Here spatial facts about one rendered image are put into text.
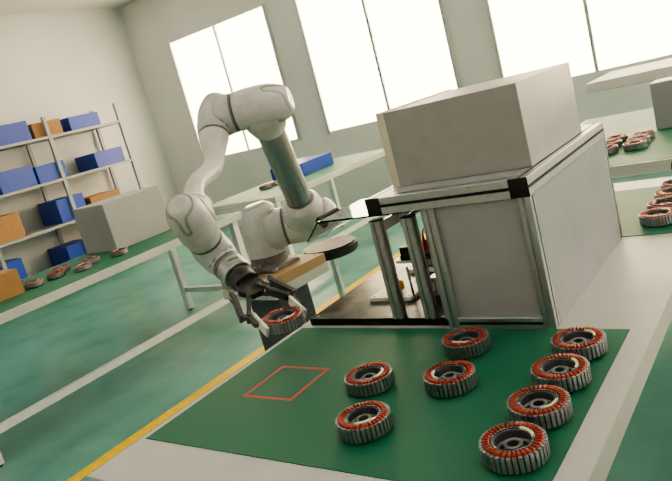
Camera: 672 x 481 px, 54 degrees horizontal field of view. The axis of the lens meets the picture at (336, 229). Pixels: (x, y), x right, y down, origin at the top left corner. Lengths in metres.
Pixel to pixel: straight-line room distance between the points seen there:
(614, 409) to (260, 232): 1.69
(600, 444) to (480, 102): 0.84
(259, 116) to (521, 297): 1.05
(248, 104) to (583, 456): 1.49
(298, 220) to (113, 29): 7.64
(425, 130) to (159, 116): 8.29
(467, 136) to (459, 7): 5.30
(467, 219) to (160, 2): 8.15
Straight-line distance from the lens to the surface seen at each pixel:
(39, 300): 4.02
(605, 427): 1.25
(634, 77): 2.53
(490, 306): 1.69
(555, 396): 1.29
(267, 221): 2.63
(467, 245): 1.65
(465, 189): 1.59
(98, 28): 9.83
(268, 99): 2.19
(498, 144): 1.66
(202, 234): 1.78
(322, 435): 1.40
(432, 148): 1.73
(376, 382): 1.48
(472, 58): 6.92
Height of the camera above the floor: 1.40
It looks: 11 degrees down
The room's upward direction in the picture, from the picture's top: 15 degrees counter-clockwise
